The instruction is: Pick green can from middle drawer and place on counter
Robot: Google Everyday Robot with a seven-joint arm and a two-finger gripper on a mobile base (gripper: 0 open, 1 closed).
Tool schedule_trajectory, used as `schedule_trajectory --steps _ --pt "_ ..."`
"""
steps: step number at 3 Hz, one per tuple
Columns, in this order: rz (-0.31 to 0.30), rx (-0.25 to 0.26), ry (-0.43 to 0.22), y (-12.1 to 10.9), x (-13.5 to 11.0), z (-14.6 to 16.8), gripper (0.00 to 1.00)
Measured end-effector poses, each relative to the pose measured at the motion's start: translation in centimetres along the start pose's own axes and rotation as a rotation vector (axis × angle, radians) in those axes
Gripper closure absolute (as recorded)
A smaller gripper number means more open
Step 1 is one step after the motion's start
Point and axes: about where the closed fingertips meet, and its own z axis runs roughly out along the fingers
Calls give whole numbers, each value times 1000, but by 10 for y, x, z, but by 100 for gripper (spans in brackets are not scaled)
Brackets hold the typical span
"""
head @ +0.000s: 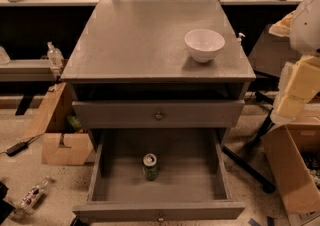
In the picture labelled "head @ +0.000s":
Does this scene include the green soda can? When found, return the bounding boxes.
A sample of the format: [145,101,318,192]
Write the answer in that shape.
[142,153,158,181]

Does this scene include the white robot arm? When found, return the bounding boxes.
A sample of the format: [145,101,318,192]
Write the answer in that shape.
[269,0,320,125]

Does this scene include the grey wooden drawer cabinet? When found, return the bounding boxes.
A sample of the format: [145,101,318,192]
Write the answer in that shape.
[60,0,257,226]

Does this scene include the closed grey top drawer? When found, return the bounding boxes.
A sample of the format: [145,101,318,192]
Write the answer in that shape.
[72,100,244,129]

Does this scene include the open grey middle drawer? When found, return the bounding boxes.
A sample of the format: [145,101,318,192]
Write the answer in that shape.
[73,129,245,223]

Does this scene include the white ceramic bowl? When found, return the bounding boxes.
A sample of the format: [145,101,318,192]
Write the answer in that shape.
[184,29,225,63]

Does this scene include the white pump dispenser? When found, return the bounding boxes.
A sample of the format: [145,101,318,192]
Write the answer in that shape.
[237,32,246,44]

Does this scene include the black folding side table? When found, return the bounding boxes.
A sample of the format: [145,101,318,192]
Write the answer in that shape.
[222,24,299,193]

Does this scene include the clear plastic bottle on shelf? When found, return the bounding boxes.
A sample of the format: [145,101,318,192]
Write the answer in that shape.
[47,42,63,67]

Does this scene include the left cardboard box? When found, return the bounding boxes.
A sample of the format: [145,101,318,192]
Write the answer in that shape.
[23,83,96,166]

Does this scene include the cardboard box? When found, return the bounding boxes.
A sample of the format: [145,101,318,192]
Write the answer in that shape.
[23,83,96,166]
[262,116,320,214]

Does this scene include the right cardboard box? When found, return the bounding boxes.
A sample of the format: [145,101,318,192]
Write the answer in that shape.
[262,116,320,214]

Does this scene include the black power adapter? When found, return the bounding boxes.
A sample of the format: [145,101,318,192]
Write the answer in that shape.
[5,135,39,157]

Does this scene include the low grey side shelf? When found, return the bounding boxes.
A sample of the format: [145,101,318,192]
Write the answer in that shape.
[0,59,62,82]

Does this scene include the clear bottle on floor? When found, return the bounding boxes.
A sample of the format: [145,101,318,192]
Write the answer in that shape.
[16,176,53,214]

